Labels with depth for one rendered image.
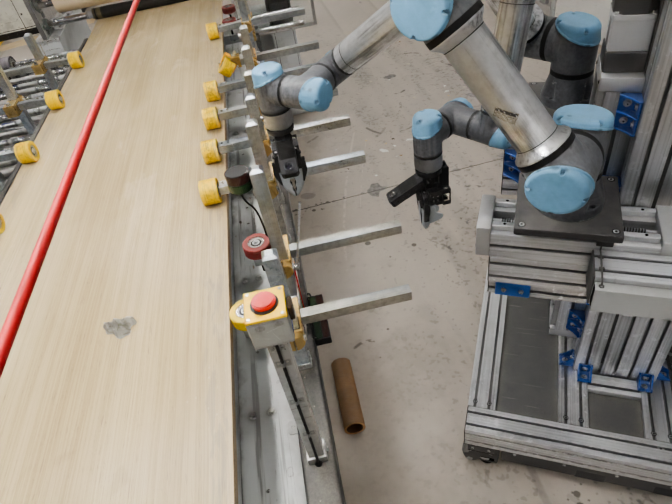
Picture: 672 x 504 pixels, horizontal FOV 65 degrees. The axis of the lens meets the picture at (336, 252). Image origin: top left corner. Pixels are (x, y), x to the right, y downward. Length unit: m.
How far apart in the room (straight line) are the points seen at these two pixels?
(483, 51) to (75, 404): 1.11
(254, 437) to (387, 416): 0.80
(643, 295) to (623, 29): 0.57
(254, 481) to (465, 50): 1.06
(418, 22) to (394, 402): 1.53
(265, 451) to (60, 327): 0.61
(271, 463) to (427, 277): 1.43
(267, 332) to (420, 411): 1.33
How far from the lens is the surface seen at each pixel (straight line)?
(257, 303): 0.86
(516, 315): 2.15
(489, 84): 1.02
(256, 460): 1.42
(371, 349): 2.31
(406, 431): 2.09
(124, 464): 1.20
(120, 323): 1.43
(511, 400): 1.93
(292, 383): 1.02
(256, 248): 1.47
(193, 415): 1.19
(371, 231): 1.51
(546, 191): 1.07
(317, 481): 1.27
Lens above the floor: 1.84
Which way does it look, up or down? 42 degrees down
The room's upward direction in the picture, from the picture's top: 11 degrees counter-clockwise
